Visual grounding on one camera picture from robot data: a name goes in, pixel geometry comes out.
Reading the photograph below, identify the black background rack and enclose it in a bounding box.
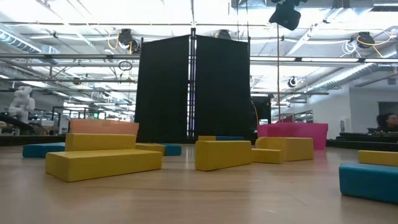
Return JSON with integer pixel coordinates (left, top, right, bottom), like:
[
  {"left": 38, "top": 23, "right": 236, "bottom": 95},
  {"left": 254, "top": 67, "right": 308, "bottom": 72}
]
[{"left": 51, "top": 105, "right": 106, "bottom": 134}]

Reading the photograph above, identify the black background cabinet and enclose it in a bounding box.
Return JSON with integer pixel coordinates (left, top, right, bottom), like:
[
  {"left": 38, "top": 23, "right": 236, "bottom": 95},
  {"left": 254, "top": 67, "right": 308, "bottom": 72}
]
[{"left": 250, "top": 95, "right": 272, "bottom": 134}]

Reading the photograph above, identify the thin vertical pole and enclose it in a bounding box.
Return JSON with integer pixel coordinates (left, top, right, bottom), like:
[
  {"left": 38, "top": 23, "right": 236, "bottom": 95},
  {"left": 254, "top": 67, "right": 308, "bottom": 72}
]
[{"left": 276, "top": 23, "right": 280, "bottom": 124}]

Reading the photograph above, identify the white humanoid figure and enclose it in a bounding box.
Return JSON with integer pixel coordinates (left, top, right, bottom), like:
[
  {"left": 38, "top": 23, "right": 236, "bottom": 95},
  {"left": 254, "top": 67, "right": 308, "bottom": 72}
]
[{"left": 7, "top": 85, "right": 36, "bottom": 125}]

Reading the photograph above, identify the dark doorway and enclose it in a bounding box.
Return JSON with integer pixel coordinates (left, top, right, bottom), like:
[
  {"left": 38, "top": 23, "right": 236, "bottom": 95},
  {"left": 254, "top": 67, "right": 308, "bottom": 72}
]
[{"left": 377, "top": 101, "right": 398, "bottom": 131}]

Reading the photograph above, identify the orange plastic bin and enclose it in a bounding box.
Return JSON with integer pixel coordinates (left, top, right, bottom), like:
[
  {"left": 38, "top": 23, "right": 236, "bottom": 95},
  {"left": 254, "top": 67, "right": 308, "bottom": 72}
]
[{"left": 69, "top": 119, "right": 140, "bottom": 137}]

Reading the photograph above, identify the yellow wooden block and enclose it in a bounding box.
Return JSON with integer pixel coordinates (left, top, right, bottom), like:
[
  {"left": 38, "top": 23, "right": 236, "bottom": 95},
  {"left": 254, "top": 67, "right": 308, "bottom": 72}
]
[
  {"left": 45, "top": 148, "right": 164, "bottom": 183},
  {"left": 195, "top": 140, "right": 252, "bottom": 172},
  {"left": 250, "top": 147, "right": 284, "bottom": 165},
  {"left": 64, "top": 133, "right": 137, "bottom": 152},
  {"left": 358, "top": 149, "right": 398, "bottom": 167},
  {"left": 255, "top": 136, "right": 315, "bottom": 162},
  {"left": 135, "top": 142, "right": 166, "bottom": 156}
]

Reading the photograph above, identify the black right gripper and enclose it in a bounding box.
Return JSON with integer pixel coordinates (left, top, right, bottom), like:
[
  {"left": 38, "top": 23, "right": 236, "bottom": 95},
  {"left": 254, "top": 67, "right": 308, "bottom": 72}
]
[{"left": 268, "top": 0, "right": 308, "bottom": 31}]

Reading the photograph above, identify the red plastic bin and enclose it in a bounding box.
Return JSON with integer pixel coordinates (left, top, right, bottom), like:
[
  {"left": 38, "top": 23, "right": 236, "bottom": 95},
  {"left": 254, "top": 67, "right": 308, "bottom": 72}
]
[{"left": 257, "top": 122, "right": 329, "bottom": 151}]

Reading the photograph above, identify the black room divider screen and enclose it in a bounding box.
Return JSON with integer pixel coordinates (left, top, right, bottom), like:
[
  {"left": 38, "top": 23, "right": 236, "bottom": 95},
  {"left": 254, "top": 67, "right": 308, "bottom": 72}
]
[{"left": 134, "top": 27, "right": 252, "bottom": 144}]

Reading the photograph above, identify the person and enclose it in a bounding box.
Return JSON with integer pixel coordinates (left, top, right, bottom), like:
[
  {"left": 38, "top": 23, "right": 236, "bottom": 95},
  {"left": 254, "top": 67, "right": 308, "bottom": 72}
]
[{"left": 374, "top": 112, "right": 398, "bottom": 134}]

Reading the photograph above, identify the hanging black cable ring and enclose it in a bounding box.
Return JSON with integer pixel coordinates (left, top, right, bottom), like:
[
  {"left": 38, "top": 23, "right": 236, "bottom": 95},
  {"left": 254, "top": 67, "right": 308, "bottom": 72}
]
[{"left": 118, "top": 60, "right": 134, "bottom": 72}]

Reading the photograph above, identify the silver ventilation duct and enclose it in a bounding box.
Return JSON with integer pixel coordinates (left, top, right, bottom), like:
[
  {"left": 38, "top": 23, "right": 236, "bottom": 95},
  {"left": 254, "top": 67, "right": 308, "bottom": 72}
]
[{"left": 306, "top": 46, "right": 398, "bottom": 93}]

